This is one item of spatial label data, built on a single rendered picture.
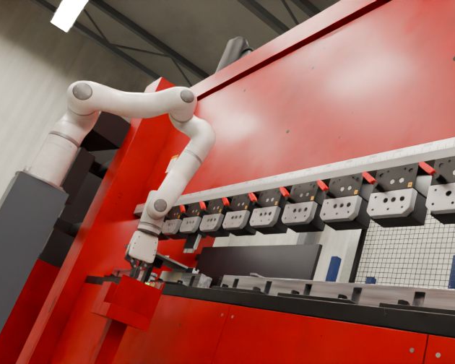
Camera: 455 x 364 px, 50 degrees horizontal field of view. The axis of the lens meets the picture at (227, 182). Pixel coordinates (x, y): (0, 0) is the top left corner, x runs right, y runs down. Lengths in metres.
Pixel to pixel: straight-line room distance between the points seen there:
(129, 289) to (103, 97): 0.72
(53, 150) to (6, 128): 7.47
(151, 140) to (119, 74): 6.93
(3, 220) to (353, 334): 1.15
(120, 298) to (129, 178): 1.56
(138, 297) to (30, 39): 8.45
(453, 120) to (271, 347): 0.82
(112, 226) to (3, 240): 1.46
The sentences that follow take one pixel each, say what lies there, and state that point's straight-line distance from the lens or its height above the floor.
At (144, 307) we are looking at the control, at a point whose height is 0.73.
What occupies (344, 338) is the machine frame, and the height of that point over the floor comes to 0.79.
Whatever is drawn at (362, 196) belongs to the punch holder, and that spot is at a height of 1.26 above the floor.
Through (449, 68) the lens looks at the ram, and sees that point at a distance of 1.67.
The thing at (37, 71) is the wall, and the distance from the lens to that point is 9.72.
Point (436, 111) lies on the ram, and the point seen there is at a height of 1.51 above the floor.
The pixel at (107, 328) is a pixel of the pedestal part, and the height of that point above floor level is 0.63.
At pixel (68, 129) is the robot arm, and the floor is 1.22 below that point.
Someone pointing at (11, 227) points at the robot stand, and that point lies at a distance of 1.75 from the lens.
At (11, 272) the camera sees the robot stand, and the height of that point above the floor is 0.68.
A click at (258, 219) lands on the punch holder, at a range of 1.92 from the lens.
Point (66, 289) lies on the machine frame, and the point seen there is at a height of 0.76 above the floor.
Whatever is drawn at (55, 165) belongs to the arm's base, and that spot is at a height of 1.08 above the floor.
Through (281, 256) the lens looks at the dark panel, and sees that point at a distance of 2.64.
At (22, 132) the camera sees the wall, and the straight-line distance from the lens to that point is 9.34.
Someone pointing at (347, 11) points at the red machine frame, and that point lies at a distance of 2.31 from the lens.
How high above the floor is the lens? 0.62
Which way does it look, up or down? 21 degrees up
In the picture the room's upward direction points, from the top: 20 degrees clockwise
